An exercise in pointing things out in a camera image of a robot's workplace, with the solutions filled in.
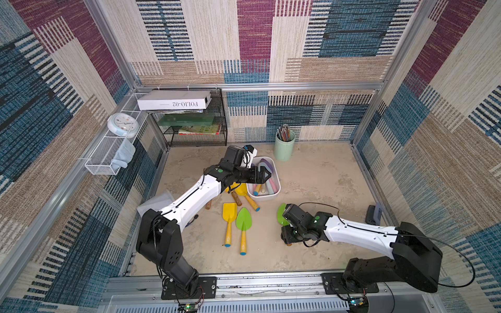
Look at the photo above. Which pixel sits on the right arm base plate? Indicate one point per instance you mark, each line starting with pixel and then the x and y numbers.
pixel 334 283

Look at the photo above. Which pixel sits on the yellow scoop brown wooden handle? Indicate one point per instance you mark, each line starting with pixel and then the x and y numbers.
pixel 236 198

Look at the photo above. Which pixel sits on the white plastic storage box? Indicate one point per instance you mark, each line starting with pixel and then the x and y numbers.
pixel 264 194

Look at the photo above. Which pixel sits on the white wire basket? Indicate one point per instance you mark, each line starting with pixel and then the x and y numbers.
pixel 99 161

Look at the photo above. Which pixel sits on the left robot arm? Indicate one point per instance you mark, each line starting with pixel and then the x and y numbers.
pixel 159 239

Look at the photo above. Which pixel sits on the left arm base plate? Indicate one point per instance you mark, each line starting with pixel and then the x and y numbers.
pixel 204 287

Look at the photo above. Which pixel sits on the purple trowel pink handle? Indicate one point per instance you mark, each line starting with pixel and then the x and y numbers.
pixel 273 181

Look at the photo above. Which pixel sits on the mint green pencil cup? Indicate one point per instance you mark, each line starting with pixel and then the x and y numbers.
pixel 284 149

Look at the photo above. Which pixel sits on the grey hole punch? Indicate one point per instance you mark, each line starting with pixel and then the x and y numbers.
pixel 374 215

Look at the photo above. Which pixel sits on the open white book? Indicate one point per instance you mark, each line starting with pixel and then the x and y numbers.
pixel 156 203

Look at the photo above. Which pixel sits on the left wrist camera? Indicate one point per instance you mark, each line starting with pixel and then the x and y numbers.
pixel 249 153

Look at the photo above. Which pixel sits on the green book on shelf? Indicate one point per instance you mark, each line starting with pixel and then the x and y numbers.
pixel 186 119

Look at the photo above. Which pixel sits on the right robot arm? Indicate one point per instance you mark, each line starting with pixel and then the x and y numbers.
pixel 406 255

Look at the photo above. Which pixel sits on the light blue trowel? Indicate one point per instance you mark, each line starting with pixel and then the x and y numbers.
pixel 264 162

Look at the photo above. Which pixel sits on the coloured pencils bundle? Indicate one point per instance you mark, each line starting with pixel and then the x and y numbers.
pixel 284 133

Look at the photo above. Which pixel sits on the colourful book on shelf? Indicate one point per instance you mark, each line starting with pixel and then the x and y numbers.
pixel 200 130

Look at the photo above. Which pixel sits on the light blue cloth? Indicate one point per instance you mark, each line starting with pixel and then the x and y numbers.
pixel 123 155

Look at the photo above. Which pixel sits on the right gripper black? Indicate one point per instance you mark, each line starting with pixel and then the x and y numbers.
pixel 288 235

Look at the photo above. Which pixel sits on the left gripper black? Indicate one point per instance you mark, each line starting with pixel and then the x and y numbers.
pixel 260 179

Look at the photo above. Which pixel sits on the green trowel yellow handle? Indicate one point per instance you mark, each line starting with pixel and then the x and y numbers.
pixel 244 222

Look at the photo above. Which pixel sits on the white round clock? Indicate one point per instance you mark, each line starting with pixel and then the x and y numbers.
pixel 123 125

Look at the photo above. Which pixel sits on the white folio box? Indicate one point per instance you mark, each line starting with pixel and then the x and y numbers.
pixel 174 100

